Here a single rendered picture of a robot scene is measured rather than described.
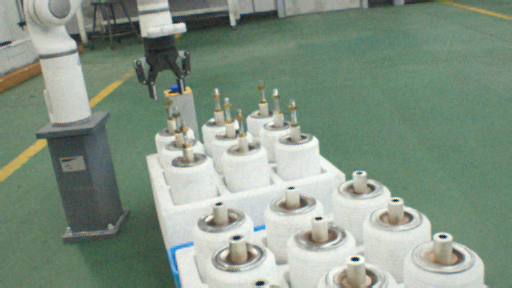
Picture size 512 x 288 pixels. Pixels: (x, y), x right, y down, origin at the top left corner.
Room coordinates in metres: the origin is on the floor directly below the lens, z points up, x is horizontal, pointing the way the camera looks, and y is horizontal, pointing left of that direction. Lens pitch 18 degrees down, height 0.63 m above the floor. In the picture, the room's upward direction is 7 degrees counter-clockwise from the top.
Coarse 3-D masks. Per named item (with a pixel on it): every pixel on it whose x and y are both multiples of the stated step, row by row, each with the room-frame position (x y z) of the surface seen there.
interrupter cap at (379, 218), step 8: (384, 208) 0.73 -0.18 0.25; (408, 208) 0.72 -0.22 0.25; (376, 216) 0.71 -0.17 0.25; (384, 216) 0.71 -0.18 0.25; (408, 216) 0.70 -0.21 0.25; (416, 216) 0.70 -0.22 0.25; (376, 224) 0.68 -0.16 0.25; (384, 224) 0.68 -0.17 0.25; (392, 224) 0.68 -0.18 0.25; (400, 224) 0.68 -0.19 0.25; (408, 224) 0.67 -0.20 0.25; (416, 224) 0.67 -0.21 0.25
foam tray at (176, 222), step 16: (320, 160) 1.15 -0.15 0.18; (160, 176) 1.18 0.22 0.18; (224, 176) 1.13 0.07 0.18; (272, 176) 1.09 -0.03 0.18; (320, 176) 1.06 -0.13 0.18; (336, 176) 1.05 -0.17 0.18; (160, 192) 1.08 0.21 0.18; (224, 192) 1.04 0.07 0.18; (240, 192) 1.03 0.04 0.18; (256, 192) 1.02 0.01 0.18; (272, 192) 1.02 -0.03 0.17; (304, 192) 1.04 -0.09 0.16; (320, 192) 1.04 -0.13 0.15; (160, 208) 1.01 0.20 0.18; (176, 208) 0.99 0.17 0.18; (192, 208) 0.98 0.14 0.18; (208, 208) 0.99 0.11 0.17; (240, 208) 1.00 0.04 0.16; (256, 208) 1.01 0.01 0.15; (160, 224) 1.21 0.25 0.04; (176, 224) 0.97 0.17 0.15; (192, 224) 0.98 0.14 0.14; (256, 224) 1.01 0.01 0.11; (176, 240) 0.97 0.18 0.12; (192, 240) 0.98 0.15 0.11
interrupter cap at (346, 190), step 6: (348, 180) 0.85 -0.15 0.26; (366, 180) 0.84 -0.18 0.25; (372, 180) 0.84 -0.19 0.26; (342, 186) 0.83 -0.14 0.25; (348, 186) 0.83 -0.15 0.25; (372, 186) 0.82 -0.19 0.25; (378, 186) 0.81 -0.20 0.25; (342, 192) 0.81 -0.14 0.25; (348, 192) 0.81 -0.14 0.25; (354, 192) 0.81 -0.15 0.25; (366, 192) 0.80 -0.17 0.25; (372, 192) 0.79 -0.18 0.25; (378, 192) 0.79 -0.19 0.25; (348, 198) 0.79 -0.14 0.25; (354, 198) 0.78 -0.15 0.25; (360, 198) 0.78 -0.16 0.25; (366, 198) 0.78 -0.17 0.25
